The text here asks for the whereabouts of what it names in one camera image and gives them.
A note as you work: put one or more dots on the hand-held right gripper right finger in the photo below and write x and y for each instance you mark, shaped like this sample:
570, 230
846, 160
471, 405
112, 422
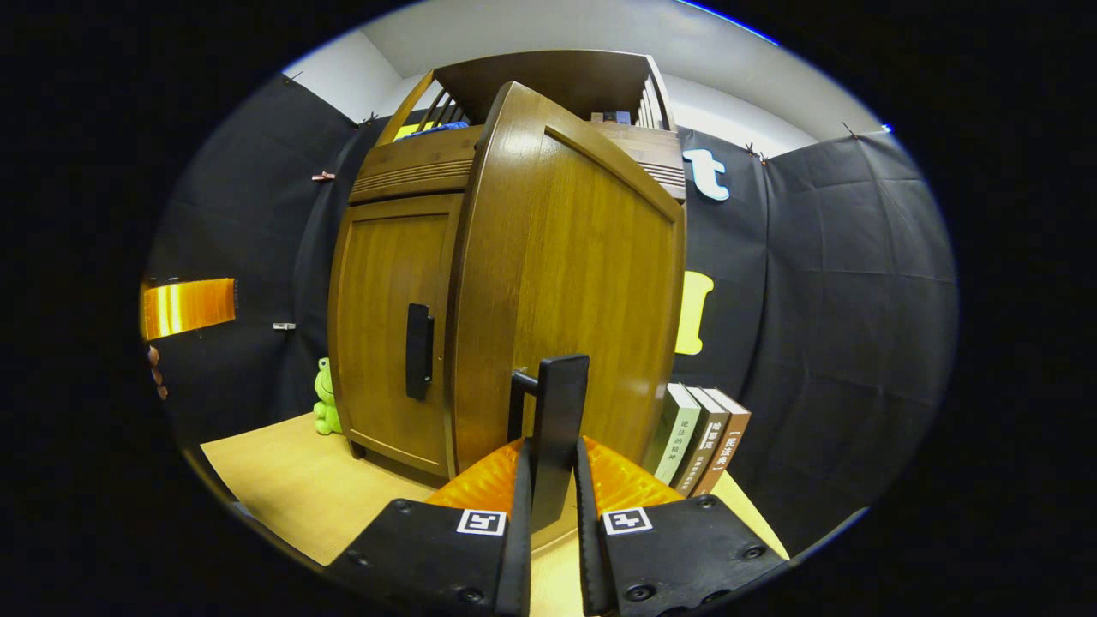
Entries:
677, 557

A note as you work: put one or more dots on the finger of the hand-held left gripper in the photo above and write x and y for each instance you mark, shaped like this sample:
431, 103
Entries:
188, 307

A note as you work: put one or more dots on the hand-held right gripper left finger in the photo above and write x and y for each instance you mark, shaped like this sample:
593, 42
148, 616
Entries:
428, 557

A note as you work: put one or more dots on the wooden cabinet door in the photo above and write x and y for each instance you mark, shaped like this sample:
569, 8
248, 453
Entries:
566, 274
377, 343

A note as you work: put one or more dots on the wooden double-door shoe cabinet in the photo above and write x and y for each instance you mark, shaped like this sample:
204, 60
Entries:
557, 77

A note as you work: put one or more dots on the grey brown book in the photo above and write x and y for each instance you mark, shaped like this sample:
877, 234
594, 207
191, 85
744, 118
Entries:
707, 441

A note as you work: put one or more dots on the green and white book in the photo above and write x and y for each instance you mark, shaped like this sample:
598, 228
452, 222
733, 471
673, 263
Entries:
680, 437

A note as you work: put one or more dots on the green frog plush toy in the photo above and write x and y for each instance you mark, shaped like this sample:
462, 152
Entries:
326, 403

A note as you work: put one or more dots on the black backdrop cloth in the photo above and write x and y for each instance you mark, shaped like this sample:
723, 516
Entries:
840, 300

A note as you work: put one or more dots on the blue cloth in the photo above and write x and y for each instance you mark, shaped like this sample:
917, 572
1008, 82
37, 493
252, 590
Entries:
446, 126

